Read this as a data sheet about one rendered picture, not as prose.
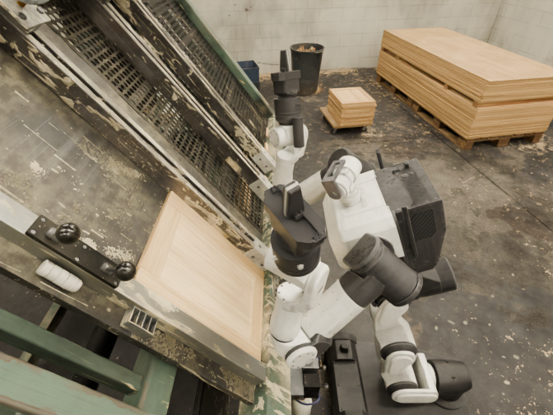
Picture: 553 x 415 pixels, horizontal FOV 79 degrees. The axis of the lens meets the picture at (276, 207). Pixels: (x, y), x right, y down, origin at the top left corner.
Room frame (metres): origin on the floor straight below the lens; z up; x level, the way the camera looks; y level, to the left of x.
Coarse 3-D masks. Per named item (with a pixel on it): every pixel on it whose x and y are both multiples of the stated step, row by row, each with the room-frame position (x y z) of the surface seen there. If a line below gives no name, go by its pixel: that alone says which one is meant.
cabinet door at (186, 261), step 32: (160, 224) 0.71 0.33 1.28; (192, 224) 0.81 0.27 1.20; (160, 256) 0.62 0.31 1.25; (192, 256) 0.69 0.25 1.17; (224, 256) 0.79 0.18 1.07; (160, 288) 0.53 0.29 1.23; (192, 288) 0.59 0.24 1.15; (224, 288) 0.67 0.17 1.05; (256, 288) 0.76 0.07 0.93; (224, 320) 0.56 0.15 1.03; (256, 320) 0.64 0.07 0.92; (256, 352) 0.53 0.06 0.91
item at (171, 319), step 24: (0, 192) 0.49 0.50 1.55; (0, 216) 0.45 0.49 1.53; (24, 216) 0.48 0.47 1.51; (24, 240) 0.44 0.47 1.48; (72, 264) 0.44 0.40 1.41; (96, 288) 0.44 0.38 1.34; (120, 288) 0.45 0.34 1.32; (144, 288) 0.49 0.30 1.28; (168, 312) 0.47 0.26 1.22; (192, 336) 0.45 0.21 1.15; (216, 336) 0.48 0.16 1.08; (216, 360) 0.44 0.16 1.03; (240, 360) 0.46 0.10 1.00
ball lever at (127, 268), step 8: (104, 264) 0.47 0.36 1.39; (120, 264) 0.42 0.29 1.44; (128, 264) 0.42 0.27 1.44; (104, 272) 0.46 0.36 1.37; (112, 272) 0.46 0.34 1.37; (120, 272) 0.40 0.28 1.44; (128, 272) 0.41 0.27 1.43; (136, 272) 0.42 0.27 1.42; (120, 280) 0.40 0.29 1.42; (128, 280) 0.40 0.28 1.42
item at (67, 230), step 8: (64, 224) 0.42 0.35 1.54; (72, 224) 0.42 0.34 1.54; (48, 232) 0.46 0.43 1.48; (56, 232) 0.41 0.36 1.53; (64, 232) 0.41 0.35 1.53; (72, 232) 0.41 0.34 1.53; (80, 232) 0.42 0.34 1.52; (56, 240) 0.46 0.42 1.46; (64, 240) 0.40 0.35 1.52; (72, 240) 0.40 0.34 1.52
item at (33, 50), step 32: (0, 0) 0.85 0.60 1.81; (0, 32) 0.87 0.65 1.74; (32, 32) 0.91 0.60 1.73; (32, 64) 0.87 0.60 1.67; (64, 64) 0.91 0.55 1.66; (64, 96) 0.87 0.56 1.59; (96, 96) 0.89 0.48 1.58; (96, 128) 0.87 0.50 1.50; (128, 128) 0.88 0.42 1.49; (160, 160) 0.87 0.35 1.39; (192, 192) 0.87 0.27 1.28; (224, 224) 0.87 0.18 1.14; (256, 256) 0.87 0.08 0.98
